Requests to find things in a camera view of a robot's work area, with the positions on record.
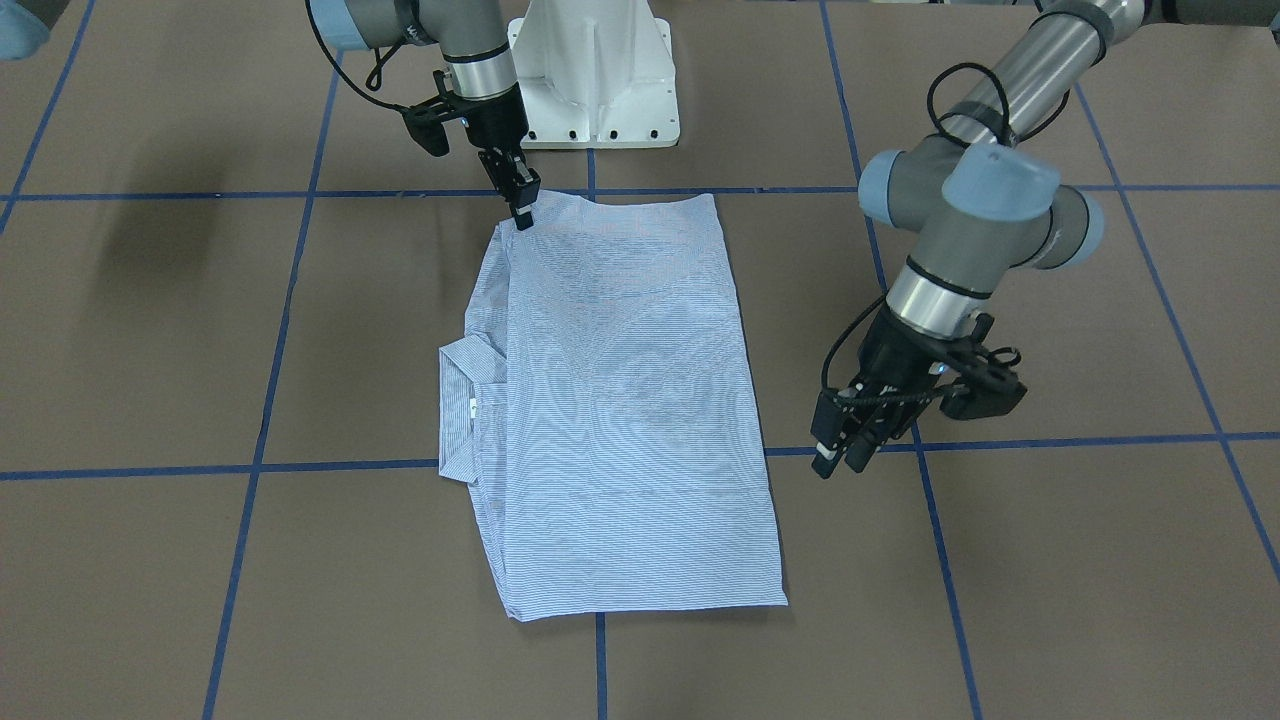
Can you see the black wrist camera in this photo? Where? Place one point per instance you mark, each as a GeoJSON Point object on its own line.
{"type": "Point", "coordinates": [987, 384]}
{"type": "Point", "coordinates": [425, 121]}

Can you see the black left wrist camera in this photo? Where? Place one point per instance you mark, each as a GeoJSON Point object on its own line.
{"type": "Point", "coordinates": [987, 384]}

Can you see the light blue striped shirt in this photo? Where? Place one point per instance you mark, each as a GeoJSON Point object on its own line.
{"type": "Point", "coordinates": [600, 409]}

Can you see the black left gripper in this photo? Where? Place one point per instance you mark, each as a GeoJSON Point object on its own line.
{"type": "Point", "coordinates": [893, 350]}

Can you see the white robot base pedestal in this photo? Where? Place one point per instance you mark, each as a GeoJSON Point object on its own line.
{"type": "Point", "coordinates": [596, 75]}

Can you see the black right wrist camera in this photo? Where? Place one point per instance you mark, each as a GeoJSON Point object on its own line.
{"type": "Point", "coordinates": [425, 121]}

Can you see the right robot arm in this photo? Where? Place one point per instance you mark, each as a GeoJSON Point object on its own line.
{"type": "Point", "coordinates": [478, 86]}

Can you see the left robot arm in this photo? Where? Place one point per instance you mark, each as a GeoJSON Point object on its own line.
{"type": "Point", "coordinates": [980, 207]}

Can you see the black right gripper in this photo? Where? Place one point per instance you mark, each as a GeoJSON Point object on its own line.
{"type": "Point", "coordinates": [497, 124]}

